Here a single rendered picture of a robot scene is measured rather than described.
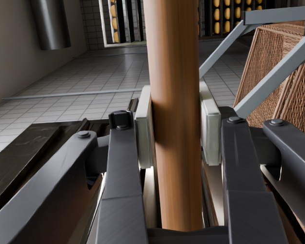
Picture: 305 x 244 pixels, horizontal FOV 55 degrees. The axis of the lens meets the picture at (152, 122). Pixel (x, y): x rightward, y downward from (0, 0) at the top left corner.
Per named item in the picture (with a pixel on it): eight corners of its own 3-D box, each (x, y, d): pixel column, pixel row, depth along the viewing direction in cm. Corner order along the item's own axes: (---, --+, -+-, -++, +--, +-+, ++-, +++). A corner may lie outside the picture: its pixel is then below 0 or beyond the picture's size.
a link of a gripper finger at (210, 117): (205, 114, 15) (221, 113, 15) (195, 81, 21) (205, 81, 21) (206, 166, 16) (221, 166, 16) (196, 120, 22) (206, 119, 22)
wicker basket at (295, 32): (329, 156, 118) (259, 160, 120) (279, 109, 170) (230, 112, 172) (349, 31, 100) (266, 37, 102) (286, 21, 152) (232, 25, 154)
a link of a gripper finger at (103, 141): (135, 174, 14) (75, 177, 14) (143, 133, 19) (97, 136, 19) (132, 146, 14) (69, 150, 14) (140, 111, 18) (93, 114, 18)
